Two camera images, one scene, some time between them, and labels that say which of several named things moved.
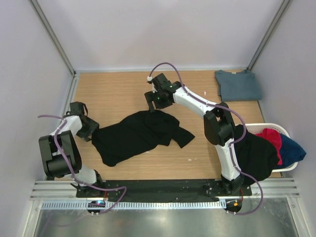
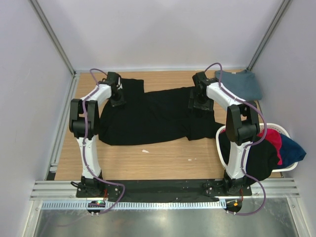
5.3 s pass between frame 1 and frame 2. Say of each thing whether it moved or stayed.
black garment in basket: stayed
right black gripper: moved
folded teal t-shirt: stayed
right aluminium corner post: stayed
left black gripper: moved
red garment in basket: stayed
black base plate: stayed
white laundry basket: stayed
